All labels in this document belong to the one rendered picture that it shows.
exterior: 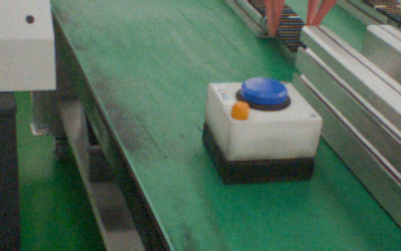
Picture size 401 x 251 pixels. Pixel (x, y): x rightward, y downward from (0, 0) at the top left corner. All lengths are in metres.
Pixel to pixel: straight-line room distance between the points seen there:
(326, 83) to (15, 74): 0.31
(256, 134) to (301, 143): 0.04
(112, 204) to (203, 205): 0.98
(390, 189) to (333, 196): 0.05
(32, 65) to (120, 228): 0.78
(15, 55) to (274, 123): 0.28
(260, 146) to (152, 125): 0.14
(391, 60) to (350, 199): 0.17
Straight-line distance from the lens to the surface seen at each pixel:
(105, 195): 1.49
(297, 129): 0.51
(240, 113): 0.49
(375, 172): 0.53
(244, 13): 0.93
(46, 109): 1.96
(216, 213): 0.48
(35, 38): 0.64
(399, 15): 0.94
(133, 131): 0.58
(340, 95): 0.58
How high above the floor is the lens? 1.06
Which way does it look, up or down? 27 degrees down
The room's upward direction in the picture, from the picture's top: 6 degrees clockwise
